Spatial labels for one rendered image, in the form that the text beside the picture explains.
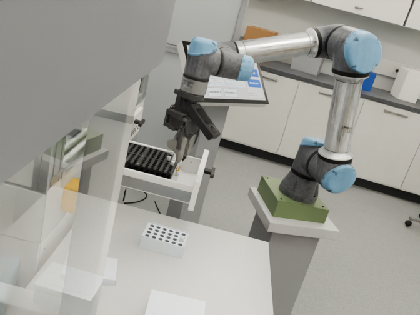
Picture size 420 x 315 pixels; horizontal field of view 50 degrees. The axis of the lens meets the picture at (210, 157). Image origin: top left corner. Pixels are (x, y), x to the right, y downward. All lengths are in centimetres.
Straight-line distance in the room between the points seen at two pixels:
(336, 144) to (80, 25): 130
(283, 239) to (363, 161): 292
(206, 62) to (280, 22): 376
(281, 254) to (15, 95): 159
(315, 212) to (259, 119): 276
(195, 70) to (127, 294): 60
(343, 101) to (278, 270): 71
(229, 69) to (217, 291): 60
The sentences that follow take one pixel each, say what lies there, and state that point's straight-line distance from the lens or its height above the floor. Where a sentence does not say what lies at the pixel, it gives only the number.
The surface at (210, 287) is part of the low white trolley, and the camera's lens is 121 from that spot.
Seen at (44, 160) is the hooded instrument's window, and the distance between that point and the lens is 31.
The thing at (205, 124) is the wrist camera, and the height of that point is 112.
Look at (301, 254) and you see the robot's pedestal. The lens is 179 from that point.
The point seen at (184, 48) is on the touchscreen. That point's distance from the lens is 219.
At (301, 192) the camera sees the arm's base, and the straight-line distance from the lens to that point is 168.
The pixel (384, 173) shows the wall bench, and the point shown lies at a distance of 464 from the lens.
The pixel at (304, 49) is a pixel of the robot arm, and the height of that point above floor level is 136.
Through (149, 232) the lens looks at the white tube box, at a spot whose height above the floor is 79.
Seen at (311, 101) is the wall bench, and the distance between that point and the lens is 435.
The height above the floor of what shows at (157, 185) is 87.
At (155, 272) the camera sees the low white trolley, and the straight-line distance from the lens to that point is 121.
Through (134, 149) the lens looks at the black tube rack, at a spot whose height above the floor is 90.
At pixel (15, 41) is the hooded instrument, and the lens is 21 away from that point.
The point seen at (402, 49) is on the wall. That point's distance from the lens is 513.
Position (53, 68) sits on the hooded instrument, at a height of 141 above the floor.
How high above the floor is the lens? 147
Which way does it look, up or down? 21 degrees down
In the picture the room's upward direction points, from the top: 15 degrees clockwise
